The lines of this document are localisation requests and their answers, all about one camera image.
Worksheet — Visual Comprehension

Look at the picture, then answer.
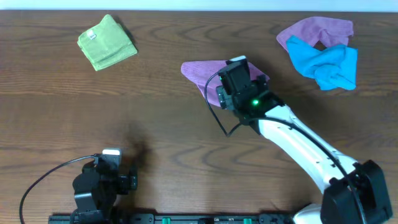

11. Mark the left black cable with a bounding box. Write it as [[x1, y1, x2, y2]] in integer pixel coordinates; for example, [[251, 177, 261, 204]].
[[19, 155, 100, 224]]

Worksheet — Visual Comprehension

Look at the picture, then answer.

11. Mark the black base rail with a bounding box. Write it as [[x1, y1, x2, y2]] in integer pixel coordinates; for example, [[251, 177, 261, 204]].
[[48, 213, 296, 224]]

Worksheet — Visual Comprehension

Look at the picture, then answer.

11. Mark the crumpled blue cloth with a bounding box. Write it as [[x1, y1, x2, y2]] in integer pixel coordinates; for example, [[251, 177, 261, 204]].
[[286, 35, 358, 91]]

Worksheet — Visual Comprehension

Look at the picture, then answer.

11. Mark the folded green cloth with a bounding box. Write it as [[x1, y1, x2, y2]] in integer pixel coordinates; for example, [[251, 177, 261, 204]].
[[77, 14, 138, 71]]

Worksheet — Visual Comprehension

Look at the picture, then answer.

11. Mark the purple microfiber cloth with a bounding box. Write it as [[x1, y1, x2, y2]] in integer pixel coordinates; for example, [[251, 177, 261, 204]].
[[180, 59, 271, 108]]

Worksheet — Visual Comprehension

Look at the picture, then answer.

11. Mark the purple cloth at back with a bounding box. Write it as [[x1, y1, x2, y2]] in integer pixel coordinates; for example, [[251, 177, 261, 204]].
[[276, 16, 354, 50]]

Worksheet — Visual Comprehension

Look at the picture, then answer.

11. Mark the black cable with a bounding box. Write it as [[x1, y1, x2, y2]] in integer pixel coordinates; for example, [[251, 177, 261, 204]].
[[203, 71, 368, 224], [19, 155, 100, 224]]

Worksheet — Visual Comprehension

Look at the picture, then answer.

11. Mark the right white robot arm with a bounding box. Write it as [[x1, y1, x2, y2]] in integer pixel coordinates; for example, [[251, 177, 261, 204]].
[[216, 74, 392, 223]]

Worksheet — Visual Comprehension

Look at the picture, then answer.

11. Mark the right black cable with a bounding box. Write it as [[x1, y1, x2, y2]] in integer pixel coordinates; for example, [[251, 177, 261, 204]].
[[203, 71, 368, 224]]

